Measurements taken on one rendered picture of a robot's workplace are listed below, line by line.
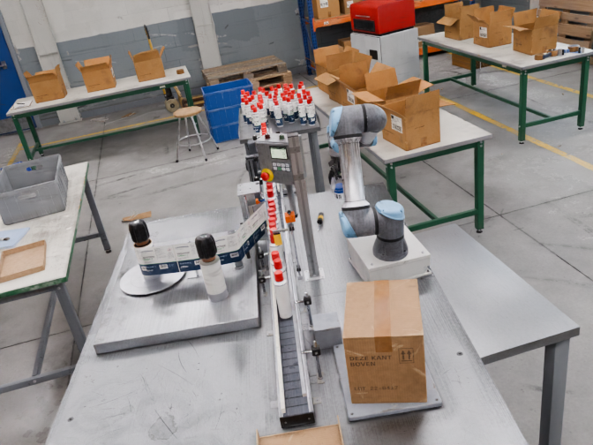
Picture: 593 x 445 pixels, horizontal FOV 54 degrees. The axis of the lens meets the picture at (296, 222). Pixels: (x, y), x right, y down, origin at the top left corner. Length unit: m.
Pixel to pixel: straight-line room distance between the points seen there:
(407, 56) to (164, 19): 3.94
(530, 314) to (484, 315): 0.16
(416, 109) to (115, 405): 2.66
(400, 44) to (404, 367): 6.34
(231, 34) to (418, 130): 6.29
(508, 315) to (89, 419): 1.56
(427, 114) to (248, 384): 2.46
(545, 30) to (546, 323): 4.38
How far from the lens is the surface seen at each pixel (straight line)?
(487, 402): 1.99
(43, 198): 4.07
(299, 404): 1.94
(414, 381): 1.89
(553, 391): 2.49
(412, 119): 3.96
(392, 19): 7.78
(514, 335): 2.24
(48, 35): 9.82
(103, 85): 7.75
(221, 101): 7.16
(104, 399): 2.28
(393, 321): 1.82
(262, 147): 2.40
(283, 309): 2.27
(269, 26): 10.01
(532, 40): 6.28
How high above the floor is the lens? 2.23
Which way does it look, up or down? 27 degrees down
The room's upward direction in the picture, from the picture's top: 9 degrees counter-clockwise
